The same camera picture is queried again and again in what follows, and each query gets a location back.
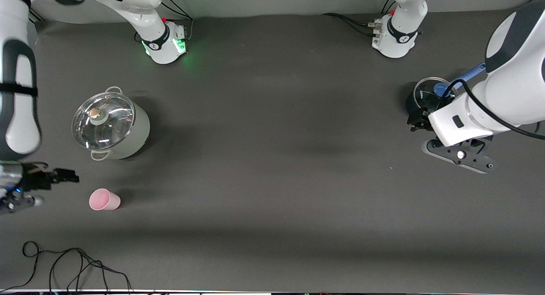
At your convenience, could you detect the pink plastic cup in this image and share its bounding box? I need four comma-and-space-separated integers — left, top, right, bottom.
89, 188, 121, 211

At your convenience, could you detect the glass lid blue knob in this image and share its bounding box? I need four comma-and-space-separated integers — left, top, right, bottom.
414, 77, 459, 112

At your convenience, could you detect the glass pot lid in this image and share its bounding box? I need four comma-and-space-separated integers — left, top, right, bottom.
72, 93, 135, 151

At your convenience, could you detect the dark blue saucepan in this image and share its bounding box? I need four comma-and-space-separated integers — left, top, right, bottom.
405, 63, 487, 119

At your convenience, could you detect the white cooking pot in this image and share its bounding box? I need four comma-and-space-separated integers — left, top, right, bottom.
72, 86, 151, 161

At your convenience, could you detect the thin black cable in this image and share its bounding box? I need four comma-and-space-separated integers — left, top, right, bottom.
0, 241, 86, 292
49, 248, 132, 292

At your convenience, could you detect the black arm base cable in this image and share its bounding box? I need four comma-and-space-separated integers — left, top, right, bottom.
321, 13, 379, 36
155, 0, 194, 42

